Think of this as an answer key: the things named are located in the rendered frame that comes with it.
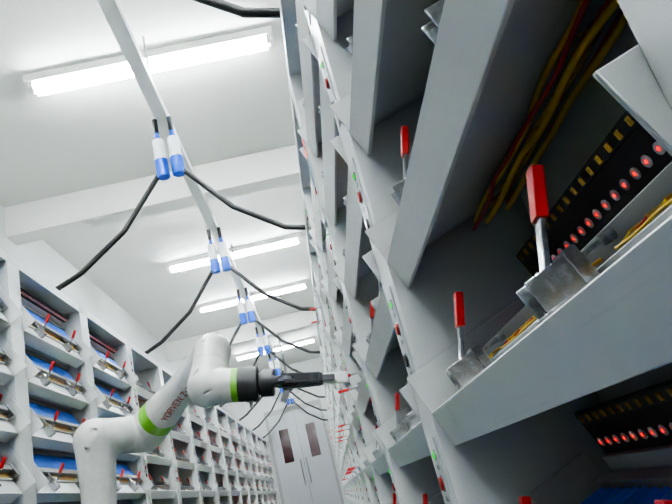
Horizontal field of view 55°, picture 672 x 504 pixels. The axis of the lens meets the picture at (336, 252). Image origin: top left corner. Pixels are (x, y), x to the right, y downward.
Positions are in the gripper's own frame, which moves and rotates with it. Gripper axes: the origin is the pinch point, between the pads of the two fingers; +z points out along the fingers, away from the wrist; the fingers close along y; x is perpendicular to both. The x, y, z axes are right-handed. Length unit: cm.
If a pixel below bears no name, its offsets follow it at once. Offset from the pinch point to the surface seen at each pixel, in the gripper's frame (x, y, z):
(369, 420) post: -7.8, -42.6, 10.8
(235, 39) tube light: 189, -92, -37
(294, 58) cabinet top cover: 79, 34, -5
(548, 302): -20, 141, 11
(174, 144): 131, -92, -67
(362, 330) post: 6.1, 27.4, 6.9
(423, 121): -2, 132, 7
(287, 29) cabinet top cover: 79, 46, -6
